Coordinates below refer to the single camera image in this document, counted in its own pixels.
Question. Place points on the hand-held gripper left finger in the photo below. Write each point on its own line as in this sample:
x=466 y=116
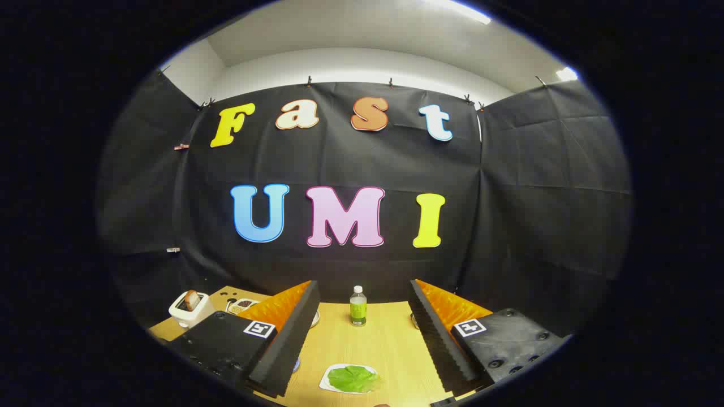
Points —
x=288 y=339

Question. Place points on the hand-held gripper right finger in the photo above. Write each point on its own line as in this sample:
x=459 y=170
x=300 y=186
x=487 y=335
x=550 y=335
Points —
x=438 y=339

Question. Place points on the green lettuce leaf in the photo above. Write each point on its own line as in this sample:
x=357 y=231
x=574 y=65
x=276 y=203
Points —
x=353 y=379

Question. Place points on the toasted bread slice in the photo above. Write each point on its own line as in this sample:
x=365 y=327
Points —
x=192 y=299

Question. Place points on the small white plate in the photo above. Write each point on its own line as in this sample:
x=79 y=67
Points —
x=324 y=380

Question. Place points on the white divided tray with beans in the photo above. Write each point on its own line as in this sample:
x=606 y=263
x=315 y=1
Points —
x=243 y=305

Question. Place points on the green label plastic bottle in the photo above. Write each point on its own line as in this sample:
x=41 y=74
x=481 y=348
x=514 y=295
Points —
x=358 y=308

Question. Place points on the white toaster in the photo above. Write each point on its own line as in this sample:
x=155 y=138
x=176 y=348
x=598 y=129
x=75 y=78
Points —
x=189 y=317

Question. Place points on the black backdrop cloth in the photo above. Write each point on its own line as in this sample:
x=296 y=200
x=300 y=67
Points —
x=339 y=164

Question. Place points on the small ceiling light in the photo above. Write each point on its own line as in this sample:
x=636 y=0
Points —
x=567 y=73

